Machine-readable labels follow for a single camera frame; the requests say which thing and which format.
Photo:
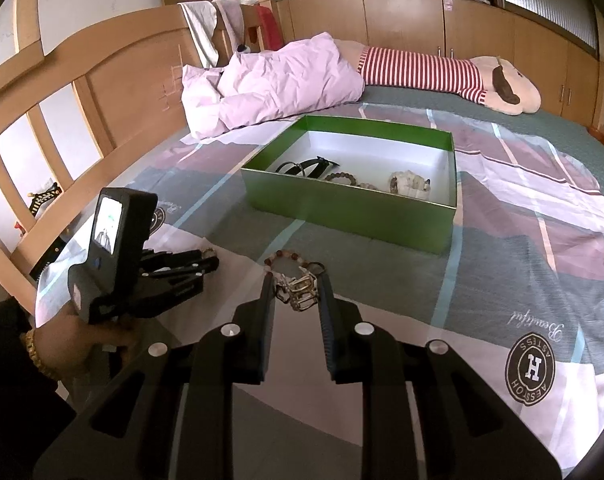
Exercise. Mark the black object with yellow dots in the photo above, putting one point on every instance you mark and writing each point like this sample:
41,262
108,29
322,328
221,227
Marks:
44,199
49,257

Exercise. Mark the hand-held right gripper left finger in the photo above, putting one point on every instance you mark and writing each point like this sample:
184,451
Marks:
264,320

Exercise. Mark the pink quilt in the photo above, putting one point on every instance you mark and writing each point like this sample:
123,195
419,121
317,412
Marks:
282,85

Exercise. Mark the green cardboard box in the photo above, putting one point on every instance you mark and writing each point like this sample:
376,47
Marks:
352,215

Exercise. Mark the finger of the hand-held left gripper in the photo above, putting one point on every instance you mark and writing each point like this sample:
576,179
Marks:
192,270
182,256

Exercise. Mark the striped plush toy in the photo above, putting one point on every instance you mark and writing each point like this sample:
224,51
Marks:
416,70

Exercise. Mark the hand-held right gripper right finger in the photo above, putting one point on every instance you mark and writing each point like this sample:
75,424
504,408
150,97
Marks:
332,335

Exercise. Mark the gold wrist band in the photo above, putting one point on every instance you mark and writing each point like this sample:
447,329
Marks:
36,355

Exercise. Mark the wooden wall cabinets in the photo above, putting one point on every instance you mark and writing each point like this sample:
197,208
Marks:
396,17

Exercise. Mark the grey hanging cloth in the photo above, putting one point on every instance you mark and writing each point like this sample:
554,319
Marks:
232,20

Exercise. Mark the red hanging cloth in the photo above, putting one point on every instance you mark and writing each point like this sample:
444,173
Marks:
269,27

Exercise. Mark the white and silver jewelry piece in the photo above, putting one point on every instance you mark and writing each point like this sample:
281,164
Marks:
409,184

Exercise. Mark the clear glass bangle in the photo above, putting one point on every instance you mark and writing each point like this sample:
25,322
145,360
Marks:
209,251

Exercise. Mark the plaid printed bed sheet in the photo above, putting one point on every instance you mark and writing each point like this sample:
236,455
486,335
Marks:
506,270

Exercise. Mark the person's left hand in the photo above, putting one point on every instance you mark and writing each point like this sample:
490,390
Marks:
77,342

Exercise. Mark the wooden headboard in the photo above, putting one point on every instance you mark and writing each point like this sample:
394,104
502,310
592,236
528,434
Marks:
122,75

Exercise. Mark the white hanging cloth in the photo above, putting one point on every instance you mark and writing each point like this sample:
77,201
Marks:
199,30

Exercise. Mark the black and white small plush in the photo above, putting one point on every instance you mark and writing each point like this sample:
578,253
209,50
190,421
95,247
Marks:
247,49

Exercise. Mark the person's left forearm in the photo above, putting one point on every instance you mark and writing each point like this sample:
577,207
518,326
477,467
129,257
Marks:
12,410

